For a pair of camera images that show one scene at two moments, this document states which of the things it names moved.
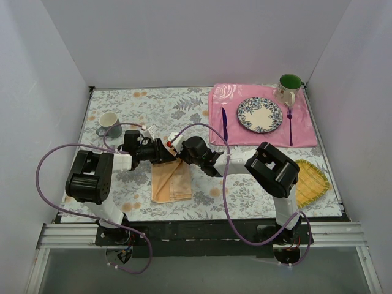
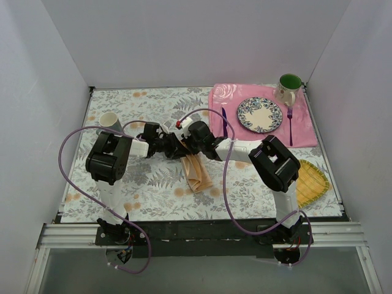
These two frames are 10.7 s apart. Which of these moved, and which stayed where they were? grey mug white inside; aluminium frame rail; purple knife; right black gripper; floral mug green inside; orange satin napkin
Moved: orange satin napkin; right black gripper
Stayed: aluminium frame rail; purple knife; floral mug green inside; grey mug white inside
